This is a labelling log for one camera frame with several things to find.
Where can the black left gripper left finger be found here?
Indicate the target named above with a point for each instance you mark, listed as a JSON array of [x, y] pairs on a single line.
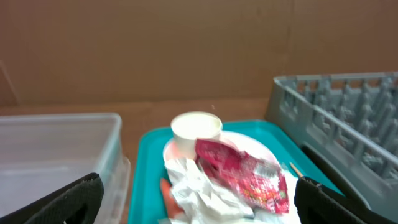
[[76, 203]]

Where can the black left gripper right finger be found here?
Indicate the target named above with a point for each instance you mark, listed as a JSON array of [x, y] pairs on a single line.
[[317, 204]]

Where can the red snack wrapper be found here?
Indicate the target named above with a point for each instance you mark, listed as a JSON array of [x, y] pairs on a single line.
[[259, 182]]

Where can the white napkin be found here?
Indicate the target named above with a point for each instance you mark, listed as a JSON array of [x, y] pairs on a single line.
[[205, 201]]

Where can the cream white cup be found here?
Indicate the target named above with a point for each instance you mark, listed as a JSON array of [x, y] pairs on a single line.
[[188, 127]]

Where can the clear plastic waste bin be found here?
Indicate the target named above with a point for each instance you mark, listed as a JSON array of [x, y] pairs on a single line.
[[43, 153]]

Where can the grey dishwasher rack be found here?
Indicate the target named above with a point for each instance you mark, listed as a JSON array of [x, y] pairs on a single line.
[[349, 121]]

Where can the wooden chopstick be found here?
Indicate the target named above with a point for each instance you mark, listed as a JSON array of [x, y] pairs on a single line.
[[296, 170]]

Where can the teal plastic tray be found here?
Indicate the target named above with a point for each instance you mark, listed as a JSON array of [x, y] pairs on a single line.
[[147, 205]]

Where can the pink plate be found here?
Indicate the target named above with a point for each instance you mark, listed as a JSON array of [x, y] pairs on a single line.
[[238, 141]]

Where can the orange carrot piece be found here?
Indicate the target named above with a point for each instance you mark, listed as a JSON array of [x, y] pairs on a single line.
[[172, 208]]

